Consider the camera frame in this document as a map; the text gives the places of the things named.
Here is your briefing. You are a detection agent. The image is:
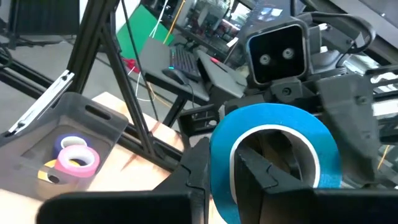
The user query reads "green board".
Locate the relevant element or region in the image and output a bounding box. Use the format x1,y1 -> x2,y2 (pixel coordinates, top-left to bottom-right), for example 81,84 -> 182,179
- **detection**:
115,3 -> 175,62

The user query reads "pink tape roll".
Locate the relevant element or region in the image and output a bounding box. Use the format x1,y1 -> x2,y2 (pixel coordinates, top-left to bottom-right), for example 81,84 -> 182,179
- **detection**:
55,144 -> 101,179

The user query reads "yellow tape roll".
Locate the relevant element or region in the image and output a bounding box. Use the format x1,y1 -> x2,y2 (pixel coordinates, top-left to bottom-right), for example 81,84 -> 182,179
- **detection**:
37,159 -> 81,184

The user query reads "grey desk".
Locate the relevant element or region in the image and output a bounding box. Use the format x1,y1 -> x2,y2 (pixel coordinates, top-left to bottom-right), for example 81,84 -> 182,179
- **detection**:
138,37 -> 211,128
196,49 -> 249,100

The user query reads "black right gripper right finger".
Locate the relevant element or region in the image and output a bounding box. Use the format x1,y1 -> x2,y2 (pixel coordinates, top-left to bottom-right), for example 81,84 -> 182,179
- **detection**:
233,145 -> 398,224

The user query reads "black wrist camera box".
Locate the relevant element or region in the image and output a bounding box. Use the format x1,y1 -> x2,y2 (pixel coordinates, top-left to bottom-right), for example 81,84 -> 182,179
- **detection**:
245,17 -> 310,88

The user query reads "clear grey plastic bin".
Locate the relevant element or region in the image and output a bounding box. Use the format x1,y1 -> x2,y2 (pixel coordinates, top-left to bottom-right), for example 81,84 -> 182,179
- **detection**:
0,91 -> 129,202

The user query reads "black keyboard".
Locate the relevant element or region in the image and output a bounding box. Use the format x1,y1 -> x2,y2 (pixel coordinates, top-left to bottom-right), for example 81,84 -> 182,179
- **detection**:
169,46 -> 203,82

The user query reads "purple tape roll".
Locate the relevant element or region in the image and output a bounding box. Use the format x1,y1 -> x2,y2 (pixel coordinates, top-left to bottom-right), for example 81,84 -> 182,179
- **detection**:
52,133 -> 91,159

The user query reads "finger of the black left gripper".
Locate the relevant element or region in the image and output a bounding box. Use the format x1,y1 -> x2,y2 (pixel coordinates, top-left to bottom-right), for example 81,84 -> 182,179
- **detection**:
316,73 -> 382,185
244,129 -> 305,185

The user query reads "light blue tape roll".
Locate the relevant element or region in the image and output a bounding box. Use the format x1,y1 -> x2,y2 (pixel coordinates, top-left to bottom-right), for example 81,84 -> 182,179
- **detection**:
210,102 -> 343,224

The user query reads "black computer mouse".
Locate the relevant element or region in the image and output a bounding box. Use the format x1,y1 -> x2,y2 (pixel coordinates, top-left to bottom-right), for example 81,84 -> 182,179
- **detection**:
161,67 -> 189,85

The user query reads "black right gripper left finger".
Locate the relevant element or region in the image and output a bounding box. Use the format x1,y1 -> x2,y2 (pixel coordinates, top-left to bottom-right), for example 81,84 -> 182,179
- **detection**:
35,136 -> 213,224

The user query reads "silver frame bracket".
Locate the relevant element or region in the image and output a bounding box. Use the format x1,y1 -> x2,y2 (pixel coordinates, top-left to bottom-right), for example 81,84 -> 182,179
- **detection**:
8,70 -> 75,135

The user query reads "yellow extension cable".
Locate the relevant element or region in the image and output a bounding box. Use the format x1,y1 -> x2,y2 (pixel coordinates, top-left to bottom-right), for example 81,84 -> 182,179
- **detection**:
162,0 -> 187,45

